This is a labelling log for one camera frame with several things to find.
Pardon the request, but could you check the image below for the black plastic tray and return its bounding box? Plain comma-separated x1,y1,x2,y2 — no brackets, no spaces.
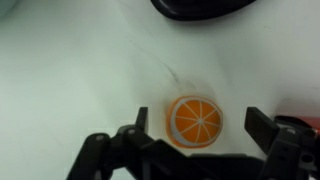
150,0,256,21

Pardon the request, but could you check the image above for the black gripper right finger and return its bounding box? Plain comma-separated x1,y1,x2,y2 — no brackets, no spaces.
244,107,279,154

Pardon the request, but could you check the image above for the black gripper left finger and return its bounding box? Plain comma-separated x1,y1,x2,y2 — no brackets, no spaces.
135,107,148,131

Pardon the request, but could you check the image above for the orange slice plushy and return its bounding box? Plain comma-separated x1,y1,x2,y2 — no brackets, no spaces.
166,96,223,149

